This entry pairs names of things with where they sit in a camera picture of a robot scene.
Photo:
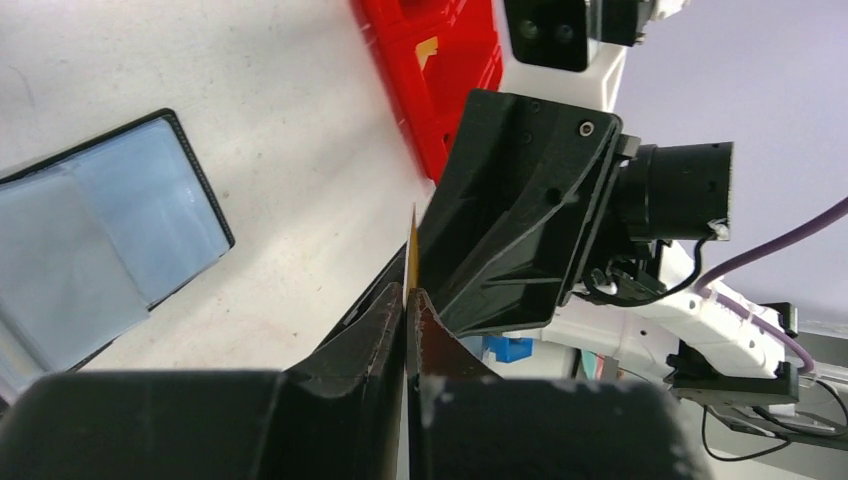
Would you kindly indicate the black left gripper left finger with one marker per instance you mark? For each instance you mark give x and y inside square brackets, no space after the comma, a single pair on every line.
[333,415]

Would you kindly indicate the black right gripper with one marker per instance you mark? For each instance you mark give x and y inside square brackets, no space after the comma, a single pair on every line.
[509,228]

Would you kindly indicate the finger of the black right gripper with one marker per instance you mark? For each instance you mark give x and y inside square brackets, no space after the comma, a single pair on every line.
[368,298]

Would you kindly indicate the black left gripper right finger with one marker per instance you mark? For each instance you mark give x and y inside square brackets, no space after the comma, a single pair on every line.
[466,422]

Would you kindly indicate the yellow edged card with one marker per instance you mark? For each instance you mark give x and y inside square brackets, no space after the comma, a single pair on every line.
[411,272]

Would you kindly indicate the black leather card holder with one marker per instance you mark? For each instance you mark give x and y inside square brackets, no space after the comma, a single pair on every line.
[94,238]

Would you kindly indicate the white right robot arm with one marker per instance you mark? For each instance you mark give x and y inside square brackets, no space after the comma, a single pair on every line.
[739,360]

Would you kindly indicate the red plastic bin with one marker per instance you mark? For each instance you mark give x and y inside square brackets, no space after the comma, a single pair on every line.
[430,55]

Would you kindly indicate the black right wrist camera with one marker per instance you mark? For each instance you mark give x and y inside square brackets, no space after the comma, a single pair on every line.
[567,34]

